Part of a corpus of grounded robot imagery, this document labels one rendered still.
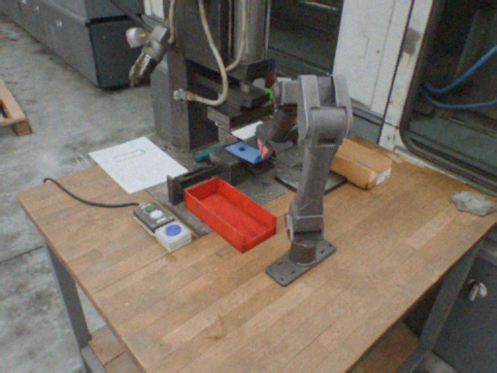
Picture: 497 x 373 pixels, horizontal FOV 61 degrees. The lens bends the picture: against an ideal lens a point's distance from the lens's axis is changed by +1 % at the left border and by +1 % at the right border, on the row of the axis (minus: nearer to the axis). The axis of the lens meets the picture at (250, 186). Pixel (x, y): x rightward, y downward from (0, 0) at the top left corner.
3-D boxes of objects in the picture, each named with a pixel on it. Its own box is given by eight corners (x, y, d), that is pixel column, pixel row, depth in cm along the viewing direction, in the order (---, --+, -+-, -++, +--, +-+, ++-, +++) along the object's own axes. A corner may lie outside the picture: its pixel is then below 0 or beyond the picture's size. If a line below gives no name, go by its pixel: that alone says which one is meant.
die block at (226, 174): (229, 188, 127) (230, 168, 123) (210, 175, 133) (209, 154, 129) (275, 167, 139) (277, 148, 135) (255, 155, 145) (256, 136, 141)
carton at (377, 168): (365, 193, 130) (371, 172, 126) (305, 160, 145) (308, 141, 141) (388, 179, 137) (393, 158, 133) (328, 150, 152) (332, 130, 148)
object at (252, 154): (257, 165, 121) (257, 156, 120) (224, 149, 131) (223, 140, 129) (274, 157, 125) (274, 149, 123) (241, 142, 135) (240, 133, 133)
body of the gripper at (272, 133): (270, 123, 120) (280, 105, 115) (291, 149, 117) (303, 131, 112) (253, 129, 117) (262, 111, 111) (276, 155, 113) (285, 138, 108)
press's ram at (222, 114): (231, 140, 117) (233, 30, 100) (179, 110, 132) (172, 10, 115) (276, 122, 127) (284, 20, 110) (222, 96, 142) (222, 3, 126)
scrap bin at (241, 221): (242, 254, 104) (243, 236, 101) (184, 207, 119) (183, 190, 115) (276, 234, 111) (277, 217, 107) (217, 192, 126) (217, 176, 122)
